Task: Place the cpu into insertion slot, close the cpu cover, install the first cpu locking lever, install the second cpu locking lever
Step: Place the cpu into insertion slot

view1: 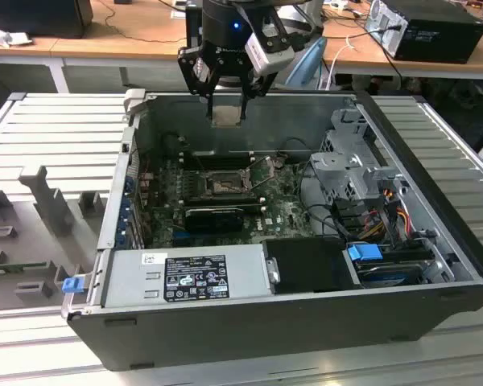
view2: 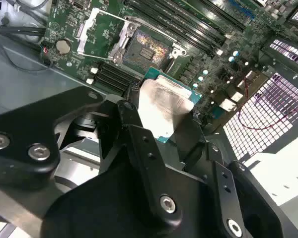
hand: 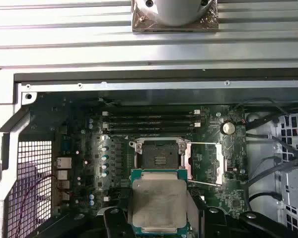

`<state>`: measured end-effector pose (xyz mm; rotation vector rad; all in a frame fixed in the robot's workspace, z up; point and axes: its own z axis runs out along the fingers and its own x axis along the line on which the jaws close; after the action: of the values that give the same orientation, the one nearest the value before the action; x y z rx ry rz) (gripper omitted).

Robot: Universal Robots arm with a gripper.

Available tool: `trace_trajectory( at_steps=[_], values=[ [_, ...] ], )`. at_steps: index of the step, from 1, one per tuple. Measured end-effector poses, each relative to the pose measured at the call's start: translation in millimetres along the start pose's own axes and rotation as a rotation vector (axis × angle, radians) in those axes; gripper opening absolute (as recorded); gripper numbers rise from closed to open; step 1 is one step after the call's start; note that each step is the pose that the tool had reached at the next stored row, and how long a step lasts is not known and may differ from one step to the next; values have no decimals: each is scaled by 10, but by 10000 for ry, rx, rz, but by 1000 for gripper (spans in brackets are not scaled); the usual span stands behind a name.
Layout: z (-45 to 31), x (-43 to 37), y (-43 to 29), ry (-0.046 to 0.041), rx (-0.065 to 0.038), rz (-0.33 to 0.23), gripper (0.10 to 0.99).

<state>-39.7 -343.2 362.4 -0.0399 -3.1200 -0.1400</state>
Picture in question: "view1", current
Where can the silver CPU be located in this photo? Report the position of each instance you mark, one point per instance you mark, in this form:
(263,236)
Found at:
(226,116)

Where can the blue case latch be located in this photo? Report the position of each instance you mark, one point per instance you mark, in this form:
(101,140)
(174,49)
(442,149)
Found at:
(72,285)

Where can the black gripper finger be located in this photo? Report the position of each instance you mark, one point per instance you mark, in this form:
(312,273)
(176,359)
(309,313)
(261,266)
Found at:
(261,86)
(193,68)

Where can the metal drive cage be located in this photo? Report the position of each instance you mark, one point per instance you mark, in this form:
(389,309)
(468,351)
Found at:
(338,165)

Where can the blue expansion slot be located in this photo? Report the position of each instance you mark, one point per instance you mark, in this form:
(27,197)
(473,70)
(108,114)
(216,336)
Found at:
(179,238)

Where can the black PC case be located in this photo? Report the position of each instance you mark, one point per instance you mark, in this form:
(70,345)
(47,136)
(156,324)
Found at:
(265,333)

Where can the pale blue teach pendant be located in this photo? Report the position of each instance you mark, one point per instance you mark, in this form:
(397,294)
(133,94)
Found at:
(310,60)

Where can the crumpled white paper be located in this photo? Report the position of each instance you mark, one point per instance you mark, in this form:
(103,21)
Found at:
(8,38)

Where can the black plastic shroud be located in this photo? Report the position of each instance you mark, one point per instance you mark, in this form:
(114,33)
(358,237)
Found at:
(306,265)

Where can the black fan housing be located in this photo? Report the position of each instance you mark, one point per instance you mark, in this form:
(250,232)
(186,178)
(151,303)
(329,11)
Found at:
(171,144)

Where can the green RAM stick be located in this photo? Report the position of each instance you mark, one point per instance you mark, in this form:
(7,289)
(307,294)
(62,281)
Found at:
(12,267)

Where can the large black box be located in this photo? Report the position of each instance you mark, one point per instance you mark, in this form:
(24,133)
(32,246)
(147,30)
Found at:
(36,16)

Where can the black graphics card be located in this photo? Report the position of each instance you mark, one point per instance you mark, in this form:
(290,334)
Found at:
(213,220)

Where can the hard disk blue carrier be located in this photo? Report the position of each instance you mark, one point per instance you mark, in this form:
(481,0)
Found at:
(364,253)

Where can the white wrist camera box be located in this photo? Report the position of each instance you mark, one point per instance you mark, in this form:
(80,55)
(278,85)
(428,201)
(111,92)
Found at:
(275,60)

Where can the black RAM slot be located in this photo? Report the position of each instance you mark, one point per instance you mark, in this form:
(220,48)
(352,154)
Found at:
(225,194)
(233,159)
(233,163)
(225,198)
(225,202)
(233,167)
(233,156)
(250,207)

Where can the grey power supply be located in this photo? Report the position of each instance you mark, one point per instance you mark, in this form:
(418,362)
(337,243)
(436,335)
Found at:
(125,281)

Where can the green motherboard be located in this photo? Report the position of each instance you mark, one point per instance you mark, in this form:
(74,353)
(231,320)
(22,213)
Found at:
(281,217)

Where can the CPU socket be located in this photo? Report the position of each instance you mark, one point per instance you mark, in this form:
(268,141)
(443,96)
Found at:
(225,183)

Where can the round coin battery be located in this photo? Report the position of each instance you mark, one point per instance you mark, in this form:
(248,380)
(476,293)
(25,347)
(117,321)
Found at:
(281,163)

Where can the small black box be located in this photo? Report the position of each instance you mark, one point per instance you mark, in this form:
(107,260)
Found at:
(192,28)

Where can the blue card retainer clip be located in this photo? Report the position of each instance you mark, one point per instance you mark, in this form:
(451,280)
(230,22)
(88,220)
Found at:
(126,210)
(130,186)
(122,236)

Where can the black desktop computer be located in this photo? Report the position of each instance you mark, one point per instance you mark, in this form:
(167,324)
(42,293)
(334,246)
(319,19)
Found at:
(438,36)

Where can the grey parts rack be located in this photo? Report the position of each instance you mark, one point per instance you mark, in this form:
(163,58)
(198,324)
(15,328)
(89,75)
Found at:
(44,225)

